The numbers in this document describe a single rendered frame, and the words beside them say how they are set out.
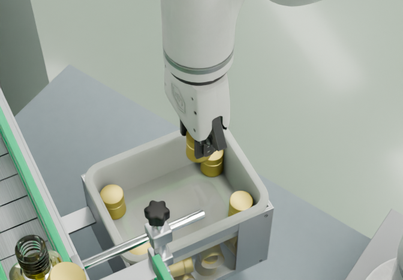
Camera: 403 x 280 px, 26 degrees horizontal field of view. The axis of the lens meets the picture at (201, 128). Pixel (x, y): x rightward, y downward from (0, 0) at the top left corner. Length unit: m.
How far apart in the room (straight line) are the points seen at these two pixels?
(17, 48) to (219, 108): 0.99
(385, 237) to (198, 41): 0.61
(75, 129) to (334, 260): 0.52
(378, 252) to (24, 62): 0.96
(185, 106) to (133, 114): 0.55
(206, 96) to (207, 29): 0.11
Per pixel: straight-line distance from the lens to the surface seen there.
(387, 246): 1.44
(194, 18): 0.93
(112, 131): 1.60
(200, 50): 0.97
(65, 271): 0.79
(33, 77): 2.06
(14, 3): 1.89
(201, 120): 1.05
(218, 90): 1.03
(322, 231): 1.50
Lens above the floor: 2.05
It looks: 54 degrees down
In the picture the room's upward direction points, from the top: straight up
